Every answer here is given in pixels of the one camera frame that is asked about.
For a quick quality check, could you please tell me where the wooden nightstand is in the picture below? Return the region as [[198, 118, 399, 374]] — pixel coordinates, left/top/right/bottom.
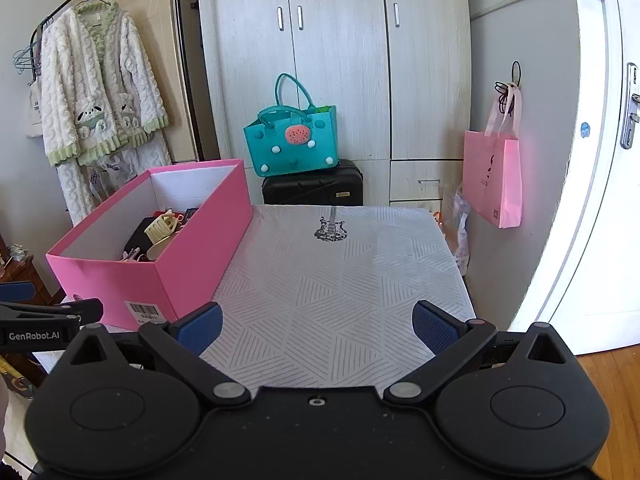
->
[[0, 255, 63, 311]]

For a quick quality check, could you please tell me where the beige round disc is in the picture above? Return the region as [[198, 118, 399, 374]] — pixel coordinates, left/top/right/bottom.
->
[[146, 239, 175, 262]]

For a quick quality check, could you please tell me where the teal felt tote bag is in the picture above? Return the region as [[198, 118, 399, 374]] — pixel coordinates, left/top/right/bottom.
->
[[243, 73, 340, 178]]

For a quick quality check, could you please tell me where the clear plastic bag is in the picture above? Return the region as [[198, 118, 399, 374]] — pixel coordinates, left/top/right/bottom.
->
[[440, 185, 473, 277]]

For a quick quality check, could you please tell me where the white wardrobe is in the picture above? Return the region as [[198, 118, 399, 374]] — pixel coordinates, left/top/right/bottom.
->
[[196, 0, 473, 211]]

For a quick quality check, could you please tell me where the pink tote bag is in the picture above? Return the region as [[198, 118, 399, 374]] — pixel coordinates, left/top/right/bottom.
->
[[462, 82, 523, 230]]

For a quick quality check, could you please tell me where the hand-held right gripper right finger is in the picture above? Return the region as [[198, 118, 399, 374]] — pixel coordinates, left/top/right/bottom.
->
[[382, 300, 573, 407]]

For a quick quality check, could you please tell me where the white patterned tablecloth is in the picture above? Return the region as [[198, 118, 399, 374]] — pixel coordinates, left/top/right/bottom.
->
[[32, 204, 478, 393]]

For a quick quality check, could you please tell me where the metal door handle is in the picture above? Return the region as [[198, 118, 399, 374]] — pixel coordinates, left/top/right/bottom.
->
[[620, 62, 640, 150]]

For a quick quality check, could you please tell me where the black suitcase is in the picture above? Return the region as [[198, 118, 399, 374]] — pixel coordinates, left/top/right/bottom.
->
[[261, 159, 364, 207]]

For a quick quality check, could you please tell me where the white door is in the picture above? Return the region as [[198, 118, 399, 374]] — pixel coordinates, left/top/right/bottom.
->
[[500, 0, 640, 356]]

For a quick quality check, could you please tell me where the cream hair claw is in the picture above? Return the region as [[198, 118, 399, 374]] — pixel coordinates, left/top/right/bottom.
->
[[144, 212, 184, 242]]

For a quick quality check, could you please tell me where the white cloth tote bag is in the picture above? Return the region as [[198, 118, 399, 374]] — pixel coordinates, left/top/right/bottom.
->
[[26, 76, 47, 139]]

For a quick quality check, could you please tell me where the pink cardboard box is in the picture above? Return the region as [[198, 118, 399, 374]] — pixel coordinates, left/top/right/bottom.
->
[[46, 159, 254, 332]]

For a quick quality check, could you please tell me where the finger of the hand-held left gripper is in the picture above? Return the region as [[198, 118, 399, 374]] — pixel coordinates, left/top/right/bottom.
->
[[0, 281, 37, 307], [0, 298, 104, 325]]

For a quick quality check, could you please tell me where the white printed paper bag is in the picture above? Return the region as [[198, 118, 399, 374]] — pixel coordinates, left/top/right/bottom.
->
[[86, 155, 132, 206]]

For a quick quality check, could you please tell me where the black pouch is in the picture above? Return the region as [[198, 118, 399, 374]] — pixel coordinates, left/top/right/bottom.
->
[[125, 216, 162, 257]]

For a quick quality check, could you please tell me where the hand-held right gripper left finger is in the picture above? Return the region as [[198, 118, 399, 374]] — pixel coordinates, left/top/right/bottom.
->
[[67, 302, 252, 408]]

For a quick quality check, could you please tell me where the cream fuzzy cardigan green trim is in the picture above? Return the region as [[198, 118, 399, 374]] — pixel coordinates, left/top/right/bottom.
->
[[40, 0, 171, 168]]

